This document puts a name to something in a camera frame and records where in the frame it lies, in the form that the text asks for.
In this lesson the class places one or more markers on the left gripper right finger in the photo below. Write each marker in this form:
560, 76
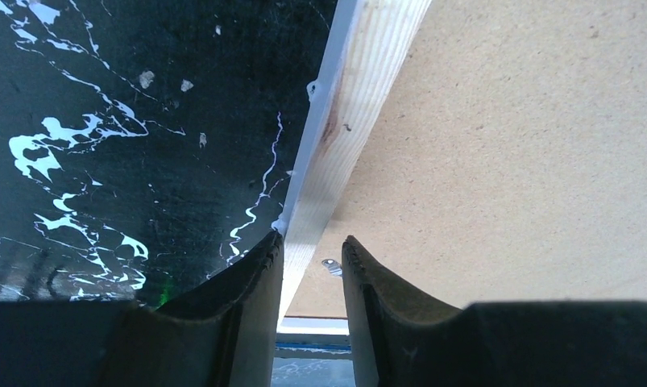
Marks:
402, 336

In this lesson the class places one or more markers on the white wooden photo frame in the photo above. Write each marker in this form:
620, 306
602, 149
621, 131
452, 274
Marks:
483, 151

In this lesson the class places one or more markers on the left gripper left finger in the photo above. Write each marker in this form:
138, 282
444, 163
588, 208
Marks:
222, 333

